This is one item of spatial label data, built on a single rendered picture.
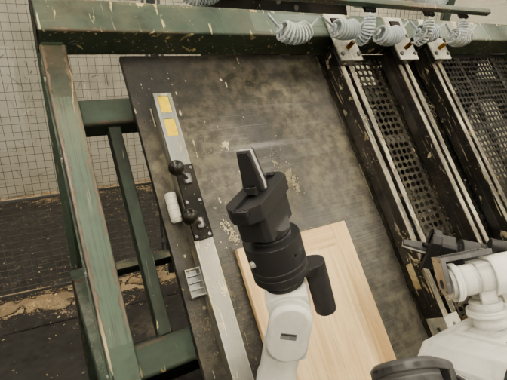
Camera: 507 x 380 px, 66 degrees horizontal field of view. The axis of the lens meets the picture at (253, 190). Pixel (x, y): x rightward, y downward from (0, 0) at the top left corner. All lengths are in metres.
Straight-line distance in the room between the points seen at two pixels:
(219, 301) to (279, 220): 0.46
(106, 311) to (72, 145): 0.39
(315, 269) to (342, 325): 0.58
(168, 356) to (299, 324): 0.48
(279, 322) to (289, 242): 0.12
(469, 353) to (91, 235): 0.75
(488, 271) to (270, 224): 0.38
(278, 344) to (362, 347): 0.59
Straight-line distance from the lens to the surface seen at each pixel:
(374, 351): 1.23
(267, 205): 0.53
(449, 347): 0.72
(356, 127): 1.41
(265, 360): 0.72
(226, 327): 0.99
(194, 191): 1.02
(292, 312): 0.60
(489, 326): 0.77
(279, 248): 0.56
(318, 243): 1.17
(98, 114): 1.16
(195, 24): 1.24
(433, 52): 1.81
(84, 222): 0.95
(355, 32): 1.38
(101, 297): 0.92
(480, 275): 0.74
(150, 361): 1.02
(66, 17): 1.16
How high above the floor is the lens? 1.77
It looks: 19 degrees down
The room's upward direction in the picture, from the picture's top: straight up
